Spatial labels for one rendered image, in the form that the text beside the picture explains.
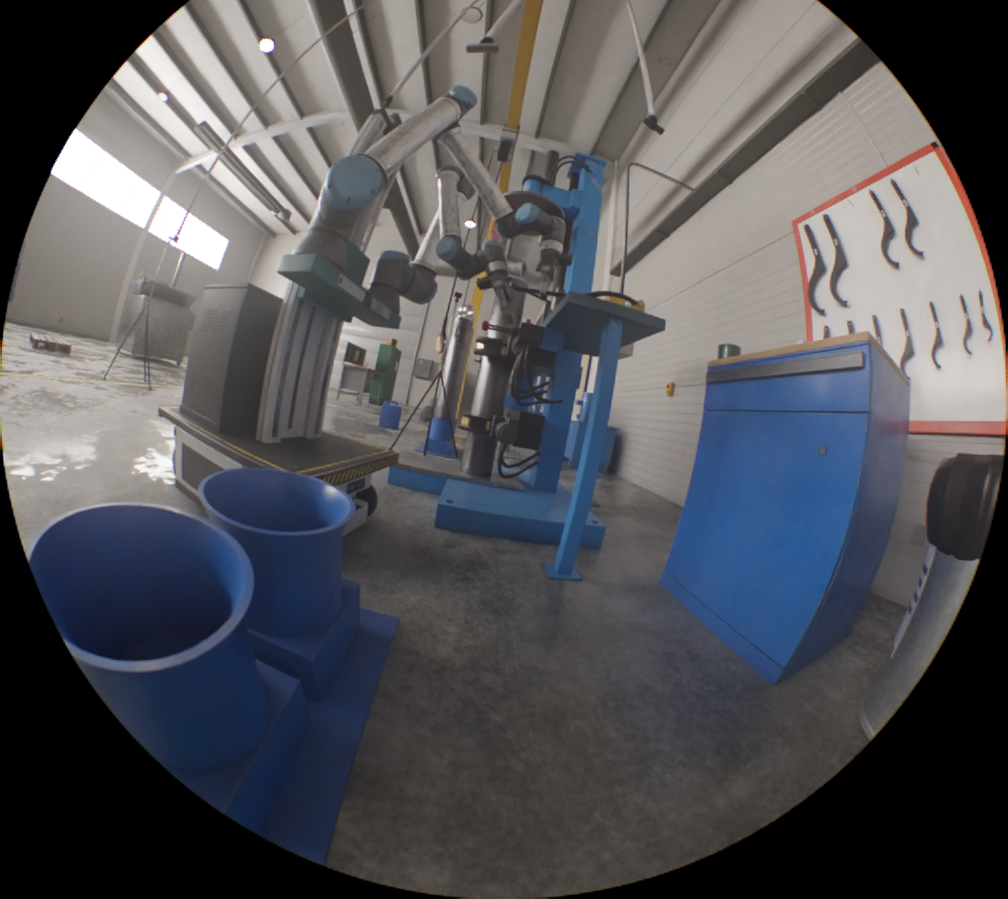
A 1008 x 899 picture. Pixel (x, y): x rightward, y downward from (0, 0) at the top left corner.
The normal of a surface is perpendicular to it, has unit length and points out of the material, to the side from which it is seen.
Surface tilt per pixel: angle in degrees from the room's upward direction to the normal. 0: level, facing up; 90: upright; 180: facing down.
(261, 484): 62
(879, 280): 90
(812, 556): 90
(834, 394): 90
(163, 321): 90
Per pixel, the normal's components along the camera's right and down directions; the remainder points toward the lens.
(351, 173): 0.58, 0.16
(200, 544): 0.22, -0.47
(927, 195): -0.98, -0.19
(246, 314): 0.98, 0.18
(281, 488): 0.54, -0.40
